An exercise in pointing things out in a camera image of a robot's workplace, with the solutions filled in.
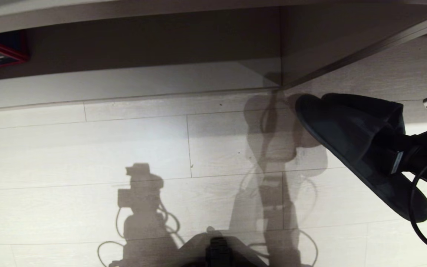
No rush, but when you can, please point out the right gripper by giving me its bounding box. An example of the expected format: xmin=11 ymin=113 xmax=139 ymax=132
xmin=388 ymin=131 xmax=427 ymax=194

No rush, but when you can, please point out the dark grey slipper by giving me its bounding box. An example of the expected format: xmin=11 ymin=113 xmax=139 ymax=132
xmin=295 ymin=93 xmax=427 ymax=223

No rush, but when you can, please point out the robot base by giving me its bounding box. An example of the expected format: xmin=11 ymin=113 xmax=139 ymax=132
xmin=178 ymin=226 xmax=270 ymax=267

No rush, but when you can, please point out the pale wooden shoe shelf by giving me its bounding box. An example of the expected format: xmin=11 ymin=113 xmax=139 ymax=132
xmin=0 ymin=0 xmax=427 ymax=110

